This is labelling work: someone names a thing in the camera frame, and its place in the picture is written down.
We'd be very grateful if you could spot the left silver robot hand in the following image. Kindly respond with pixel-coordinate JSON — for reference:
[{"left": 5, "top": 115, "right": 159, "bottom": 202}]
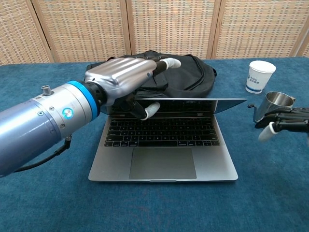
[{"left": 84, "top": 54, "right": 182, "bottom": 121}]

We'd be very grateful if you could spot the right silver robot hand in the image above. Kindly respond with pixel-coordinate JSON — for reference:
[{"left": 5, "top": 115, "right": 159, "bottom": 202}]
[{"left": 254, "top": 106, "right": 309, "bottom": 142}]

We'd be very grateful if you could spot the silver laptop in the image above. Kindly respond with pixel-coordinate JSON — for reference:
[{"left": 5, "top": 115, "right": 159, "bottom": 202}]
[{"left": 88, "top": 97, "right": 247, "bottom": 183}]

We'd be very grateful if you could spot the stainless steel pitcher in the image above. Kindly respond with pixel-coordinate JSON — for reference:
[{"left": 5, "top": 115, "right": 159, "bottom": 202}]
[{"left": 247, "top": 91, "right": 296, "bottom": 123}]

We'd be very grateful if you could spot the white paper cup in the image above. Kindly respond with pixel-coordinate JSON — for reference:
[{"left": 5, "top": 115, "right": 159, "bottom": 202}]
[{"left": 245, "top": 60, "right": 277, "bottom": 94}]

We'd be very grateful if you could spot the blue table cloth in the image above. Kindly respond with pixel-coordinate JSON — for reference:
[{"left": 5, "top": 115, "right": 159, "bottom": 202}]
[{"left": 0, "top": 56, "right": 309, "bottom": 232}]

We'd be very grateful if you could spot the woven wooden folding screen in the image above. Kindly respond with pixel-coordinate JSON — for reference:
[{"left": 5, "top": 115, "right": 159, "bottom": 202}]
[{"left": 0, "top": 0, "right": 309, "bottom": 66}]

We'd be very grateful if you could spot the black backpack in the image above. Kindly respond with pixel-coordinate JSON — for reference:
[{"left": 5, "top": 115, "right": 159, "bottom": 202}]
[{"left": 85, "top": 50, "right": 217, "bottom": 99}]

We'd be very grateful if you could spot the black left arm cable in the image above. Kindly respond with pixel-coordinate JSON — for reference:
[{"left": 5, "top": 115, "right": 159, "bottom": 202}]
[{"left": 14, "top": 134, "right": 73, "bottom": 174}]

